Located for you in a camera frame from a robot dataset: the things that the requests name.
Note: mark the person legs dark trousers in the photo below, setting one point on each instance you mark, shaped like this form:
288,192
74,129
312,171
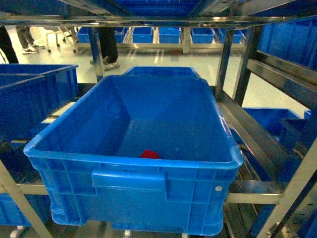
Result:
108,48

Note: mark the blue crate left shelf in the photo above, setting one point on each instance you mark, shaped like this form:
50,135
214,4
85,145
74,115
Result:
30,92

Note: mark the blue crate behind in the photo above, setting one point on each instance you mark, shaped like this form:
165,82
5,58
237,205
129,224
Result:
169,71

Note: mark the steel shelf rack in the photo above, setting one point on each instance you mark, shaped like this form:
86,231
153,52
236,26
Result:
295,80

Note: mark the blue crate right lower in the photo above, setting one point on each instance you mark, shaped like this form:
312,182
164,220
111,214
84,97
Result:
290,131

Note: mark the blue crate right upper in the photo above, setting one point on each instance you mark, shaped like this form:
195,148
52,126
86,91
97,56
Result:
294,41

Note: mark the large blue shelf crate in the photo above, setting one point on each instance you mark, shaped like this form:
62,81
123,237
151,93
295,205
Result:
89,157

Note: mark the red toy block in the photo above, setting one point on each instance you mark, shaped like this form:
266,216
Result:
149,154

